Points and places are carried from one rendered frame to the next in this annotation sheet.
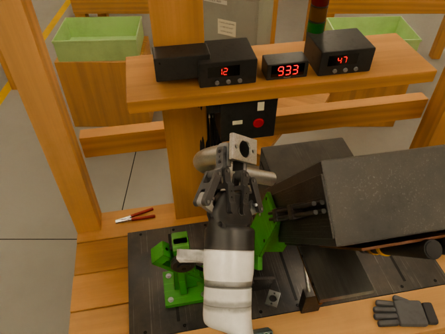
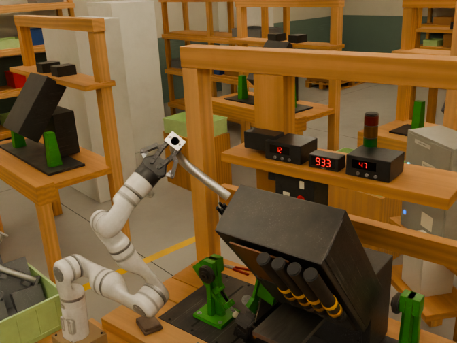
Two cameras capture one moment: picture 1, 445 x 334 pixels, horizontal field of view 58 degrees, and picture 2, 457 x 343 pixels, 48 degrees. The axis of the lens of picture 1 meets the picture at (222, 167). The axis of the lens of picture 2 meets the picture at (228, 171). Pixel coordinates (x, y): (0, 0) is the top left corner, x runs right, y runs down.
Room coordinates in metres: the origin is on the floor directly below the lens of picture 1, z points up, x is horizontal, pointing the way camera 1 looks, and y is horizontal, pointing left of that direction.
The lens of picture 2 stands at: (-0.40, -1.27, 2.20)
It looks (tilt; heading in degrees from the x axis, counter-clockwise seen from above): 21 degrees down; 49
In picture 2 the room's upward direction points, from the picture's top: 3 degrees counter-clockwise
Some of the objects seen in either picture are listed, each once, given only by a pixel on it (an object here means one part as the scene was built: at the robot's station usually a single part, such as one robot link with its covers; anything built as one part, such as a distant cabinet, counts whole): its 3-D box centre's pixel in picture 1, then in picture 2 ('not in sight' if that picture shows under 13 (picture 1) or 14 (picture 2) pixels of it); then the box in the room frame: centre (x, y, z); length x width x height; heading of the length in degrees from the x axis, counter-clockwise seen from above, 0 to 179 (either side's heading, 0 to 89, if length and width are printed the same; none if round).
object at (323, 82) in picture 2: not in sight; (337, 73); (8.54, 5.40, 0.22); 1.20 x 0.81 x 0.44; 3
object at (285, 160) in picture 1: (303, 193); (342, 293); (0.97, -0.29, 1.07); 0.30 x 0.18 x 0.34; 100
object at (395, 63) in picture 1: (277, 69); (334, 167); (1.07, -0.17, 1.52); 0.90 x 0.25 x 0.04; 100
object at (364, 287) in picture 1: (321, 240); (303, 312); (0.73, -0.31, 1.11); 0.39 x 0.16 x 0.03; 10
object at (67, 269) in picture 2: not in sight; (69, 278); (0.21, 0.38, 1.19); 0.09 x 0.09 x 0.17; 10
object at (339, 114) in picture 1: (261, 123); (344, 225); (1.18, -0.15, 1.23); 1.30 x 0.05 x 0.09; 100
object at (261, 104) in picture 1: (244, 108); (301, 189); (1.00, -0.07, 1.42); 0.17 x 0.12 x 0.15; 100
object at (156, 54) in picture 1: (181, 61); (264, 139); (0.98, 0.11, 1.59); 0.15 x 0.07 x 0.07; 100
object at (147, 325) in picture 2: not in sight; (149, 323); (0.45, 0.27, 0.91); 0.10 x 0.08 x 0.03; 79
